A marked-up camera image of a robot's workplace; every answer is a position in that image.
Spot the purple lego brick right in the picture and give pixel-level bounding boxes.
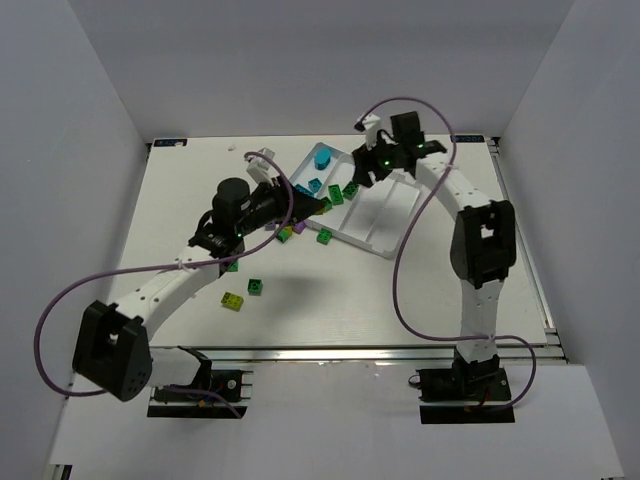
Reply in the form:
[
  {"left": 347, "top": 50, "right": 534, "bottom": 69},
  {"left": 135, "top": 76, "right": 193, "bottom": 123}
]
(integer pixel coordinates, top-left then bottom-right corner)
[{"left": 293, "top": 222, "right": 306, "bottom": 234}]

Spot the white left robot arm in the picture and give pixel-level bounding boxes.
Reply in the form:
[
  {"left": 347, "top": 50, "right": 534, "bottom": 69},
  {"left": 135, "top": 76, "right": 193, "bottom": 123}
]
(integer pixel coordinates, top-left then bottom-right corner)
[{"left": 72, "top": 176, "right": 323, "bottom": 402}]

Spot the green lego by tray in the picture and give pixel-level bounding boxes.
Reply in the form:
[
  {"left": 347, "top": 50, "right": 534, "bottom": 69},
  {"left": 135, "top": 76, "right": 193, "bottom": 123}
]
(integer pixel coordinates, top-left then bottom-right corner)
[{"left": 316, "top": 229, "right": 333, "bottom": 246}]

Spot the small blue lego brick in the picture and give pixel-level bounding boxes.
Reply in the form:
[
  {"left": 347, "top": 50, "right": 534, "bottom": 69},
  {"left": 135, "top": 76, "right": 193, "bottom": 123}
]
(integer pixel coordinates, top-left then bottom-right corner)
[{"left": 308, "top": 178, "right": 322, "bottom": 194}]

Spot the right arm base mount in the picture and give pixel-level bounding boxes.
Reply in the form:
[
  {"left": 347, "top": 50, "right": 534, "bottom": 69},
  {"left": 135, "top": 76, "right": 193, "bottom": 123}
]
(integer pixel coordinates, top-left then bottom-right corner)
[{"left": 408, "top": 353, "right": 515, "bottom": 425}]

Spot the white divided sorting tray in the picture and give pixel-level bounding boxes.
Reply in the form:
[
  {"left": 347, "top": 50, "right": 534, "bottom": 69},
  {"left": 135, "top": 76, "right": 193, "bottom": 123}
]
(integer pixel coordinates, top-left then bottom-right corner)
[{"left": 289, "top": 142, "right": 426, "bottom": 259}]

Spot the lime lego brick front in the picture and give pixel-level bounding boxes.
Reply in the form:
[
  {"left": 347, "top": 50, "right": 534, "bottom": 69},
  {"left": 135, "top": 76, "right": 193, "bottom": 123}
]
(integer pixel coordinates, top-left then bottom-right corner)
[{"left": 221, "top": 292, "right": 244, "bottom": 312}]

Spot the green lego plate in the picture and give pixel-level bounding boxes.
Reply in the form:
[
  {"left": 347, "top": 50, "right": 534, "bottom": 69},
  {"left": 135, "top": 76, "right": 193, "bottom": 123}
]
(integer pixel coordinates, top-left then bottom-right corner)
[{"left": 328, "top": 184, "right": 344, "bottom": 206}]

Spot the yellow-green stacked lego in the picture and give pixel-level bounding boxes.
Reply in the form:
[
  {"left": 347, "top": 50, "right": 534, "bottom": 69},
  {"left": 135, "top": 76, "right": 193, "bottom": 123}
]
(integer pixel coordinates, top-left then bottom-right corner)
[{"left": 276, "top": 226, "right": 293, "bottom": 243}]

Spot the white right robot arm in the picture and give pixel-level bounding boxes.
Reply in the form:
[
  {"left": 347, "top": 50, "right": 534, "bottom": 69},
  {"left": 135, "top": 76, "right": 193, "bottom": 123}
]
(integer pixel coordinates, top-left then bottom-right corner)
[{"left": 352, "top": 111, "right": 516, "bottom": 376}]

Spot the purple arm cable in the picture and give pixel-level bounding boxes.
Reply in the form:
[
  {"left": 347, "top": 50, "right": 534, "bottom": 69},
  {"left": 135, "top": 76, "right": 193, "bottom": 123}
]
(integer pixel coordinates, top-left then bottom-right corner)
[
  {"left": 357, "top": 97, "right": 539, "bottom": 409},
  {"left": 33, "top": 150, "right": 296, "bottom": 398}
]

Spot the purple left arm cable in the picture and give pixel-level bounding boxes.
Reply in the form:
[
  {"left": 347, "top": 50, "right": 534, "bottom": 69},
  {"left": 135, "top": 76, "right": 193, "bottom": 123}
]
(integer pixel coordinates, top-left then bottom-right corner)
[{"left": 33, "top": 150, "right": 296, "bottom": 398}]

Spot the blue label sticker right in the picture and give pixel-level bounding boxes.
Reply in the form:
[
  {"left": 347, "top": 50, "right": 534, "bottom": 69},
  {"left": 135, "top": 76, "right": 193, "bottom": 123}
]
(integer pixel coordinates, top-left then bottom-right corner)
[{"left": 451, "top": 134, "right": 486, "bottom": 143}]

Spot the blue long lego brick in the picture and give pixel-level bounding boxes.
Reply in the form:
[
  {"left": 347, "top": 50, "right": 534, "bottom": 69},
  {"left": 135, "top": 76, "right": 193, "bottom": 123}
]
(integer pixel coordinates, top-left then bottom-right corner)
[{"left": 314, "top": 148, "right": 332, "bottom": 171}]

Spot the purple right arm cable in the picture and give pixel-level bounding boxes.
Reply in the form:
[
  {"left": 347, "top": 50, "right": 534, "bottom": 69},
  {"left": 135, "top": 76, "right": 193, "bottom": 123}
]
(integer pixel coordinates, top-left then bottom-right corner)
[{"left": 357, "top": 97, "right": 539, "bottom": 409}]

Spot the aluminium table front rail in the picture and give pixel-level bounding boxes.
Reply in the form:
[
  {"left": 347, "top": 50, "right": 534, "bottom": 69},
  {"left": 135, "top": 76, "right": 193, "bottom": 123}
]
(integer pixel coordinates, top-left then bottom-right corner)
[{"left": 144, "top": 344, "right": 569, "bottom": 366}]

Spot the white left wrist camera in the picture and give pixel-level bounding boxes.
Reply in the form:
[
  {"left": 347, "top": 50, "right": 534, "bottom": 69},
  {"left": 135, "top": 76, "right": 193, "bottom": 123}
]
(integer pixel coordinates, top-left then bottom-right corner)
[{"left": 244, "top": 148, "right": 275, "bottom": 185}]

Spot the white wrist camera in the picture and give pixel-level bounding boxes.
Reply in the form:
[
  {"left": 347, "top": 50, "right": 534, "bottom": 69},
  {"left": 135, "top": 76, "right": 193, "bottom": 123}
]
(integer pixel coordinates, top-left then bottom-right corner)
[
  {"left": 354, "top": 113, "right": 382, "bottom": 150},
  {"left": 244, "top": 148, "right": 275, "bottom": 185}
]

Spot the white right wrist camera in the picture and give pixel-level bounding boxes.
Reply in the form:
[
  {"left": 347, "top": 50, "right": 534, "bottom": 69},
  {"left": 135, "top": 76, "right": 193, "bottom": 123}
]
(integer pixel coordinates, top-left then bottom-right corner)
[{"left": 354, "top": 113, "right": 382, "bottom": 150}]

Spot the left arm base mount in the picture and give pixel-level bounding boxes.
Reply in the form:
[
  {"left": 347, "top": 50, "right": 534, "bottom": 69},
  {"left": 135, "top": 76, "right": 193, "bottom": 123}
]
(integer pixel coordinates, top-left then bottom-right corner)
[{"left": 147, "top": 348, "right": 254, "bottom": 420}]

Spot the green small square lego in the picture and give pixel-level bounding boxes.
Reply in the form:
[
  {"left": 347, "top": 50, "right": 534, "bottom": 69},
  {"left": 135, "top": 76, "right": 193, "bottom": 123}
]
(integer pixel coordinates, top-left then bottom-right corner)
[{"left": 247, "top": 278, "right": 264, "bottom": 296}]

